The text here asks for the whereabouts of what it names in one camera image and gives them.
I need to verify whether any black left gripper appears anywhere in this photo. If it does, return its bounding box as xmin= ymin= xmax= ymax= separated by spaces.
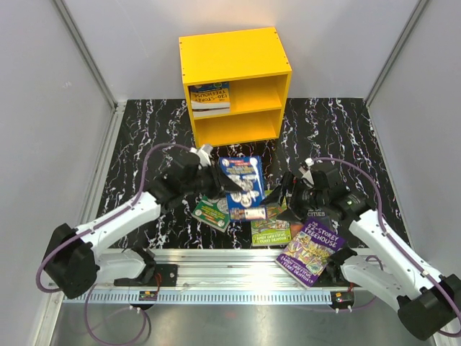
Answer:
xmin=182 ymin=161 xmax=243 ymax=200

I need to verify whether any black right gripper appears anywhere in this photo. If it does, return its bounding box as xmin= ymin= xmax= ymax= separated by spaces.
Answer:
xmin=259 ymin=172 xmax=329 ymax=225

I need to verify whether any dark blue treehouse book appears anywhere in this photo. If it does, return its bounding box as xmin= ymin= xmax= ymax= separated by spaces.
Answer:
xmin=219 ymin=156 xmax=267 ymax=222

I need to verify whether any yellow 130-storey treehouse book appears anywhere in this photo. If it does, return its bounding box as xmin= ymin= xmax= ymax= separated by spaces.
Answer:
xmin=189 ymin=81 xmax=231 ymax=110

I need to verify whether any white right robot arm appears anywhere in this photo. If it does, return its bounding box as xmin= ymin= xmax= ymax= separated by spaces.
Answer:
xmin=262 ymin=163 xmax=460 ymax=340

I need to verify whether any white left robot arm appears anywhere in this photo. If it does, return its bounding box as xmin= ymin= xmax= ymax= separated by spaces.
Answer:
xmin=35 ymin=145 xmax=242 ymax=298

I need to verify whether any lime 65-storey treehouse book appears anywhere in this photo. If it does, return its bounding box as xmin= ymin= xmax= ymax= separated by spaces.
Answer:
xmin=251 ymin=201 xmax=292 ymax=247

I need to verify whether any green treehouse book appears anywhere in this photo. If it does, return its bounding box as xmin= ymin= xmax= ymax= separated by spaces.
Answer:
xmin=192 ymin=196 xmax=231 ymax=233

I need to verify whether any dark Tale of Two Cities book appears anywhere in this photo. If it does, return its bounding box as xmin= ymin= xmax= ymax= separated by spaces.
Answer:
xmin=290 ymin=208 xmax=338 ymax=238

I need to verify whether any purple 52-storey treehouse book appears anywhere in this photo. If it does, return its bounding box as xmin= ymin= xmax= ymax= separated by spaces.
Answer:
xmin=275 ymin=218 xmax=346 ymax=288

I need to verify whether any yellow wooden shelf cabinet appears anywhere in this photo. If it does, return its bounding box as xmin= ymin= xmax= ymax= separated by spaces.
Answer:
xmin=179 ymin=27 xmax=292 ymax=146

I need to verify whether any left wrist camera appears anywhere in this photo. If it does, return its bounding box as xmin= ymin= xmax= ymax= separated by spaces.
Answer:
xmin=189 ymin=144 xmax=213 ymax=167

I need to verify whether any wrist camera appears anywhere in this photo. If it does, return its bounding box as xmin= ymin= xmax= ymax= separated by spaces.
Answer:
xmin=189 ymin=144 xmax=213 ymax=167
xmin=299 ymin=158 xmax=314 ymax=185

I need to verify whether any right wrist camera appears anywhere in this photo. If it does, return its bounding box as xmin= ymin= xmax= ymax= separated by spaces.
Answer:
xmin=299 ymin=158 xmax=314 ymax=185

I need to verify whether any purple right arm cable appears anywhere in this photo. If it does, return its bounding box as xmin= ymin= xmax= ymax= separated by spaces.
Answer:
xmin=313 ymin=157 xmax=461 ymax=338

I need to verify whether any white slotted cable duct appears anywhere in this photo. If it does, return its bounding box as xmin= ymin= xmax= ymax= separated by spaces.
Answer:
xmin=63 ymin=289 xmax=332 ymax=305

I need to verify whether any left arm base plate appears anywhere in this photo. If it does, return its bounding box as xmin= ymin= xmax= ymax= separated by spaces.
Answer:
xmin=115 ymin=263 xmax=179 ymax=311

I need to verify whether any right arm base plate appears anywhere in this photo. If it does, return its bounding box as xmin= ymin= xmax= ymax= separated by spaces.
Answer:
xmin=309 ymin=266 xmax=361 ymax=313

